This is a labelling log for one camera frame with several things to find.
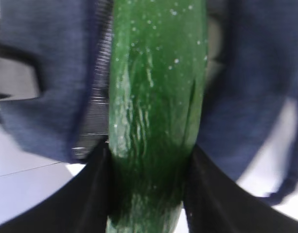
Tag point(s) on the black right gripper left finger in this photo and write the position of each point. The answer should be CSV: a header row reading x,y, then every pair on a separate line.
x,y
80,206

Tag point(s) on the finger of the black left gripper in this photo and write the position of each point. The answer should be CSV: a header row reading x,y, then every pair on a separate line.
x,y
19,74

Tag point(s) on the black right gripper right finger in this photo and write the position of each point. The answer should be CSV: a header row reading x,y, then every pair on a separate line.
x,y
215,204

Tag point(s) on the green cucumber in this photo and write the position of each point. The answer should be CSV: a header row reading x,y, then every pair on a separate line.
x,y
156,86

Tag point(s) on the dark blue lunch bag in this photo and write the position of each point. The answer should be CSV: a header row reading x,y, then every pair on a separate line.
x,y
259,72

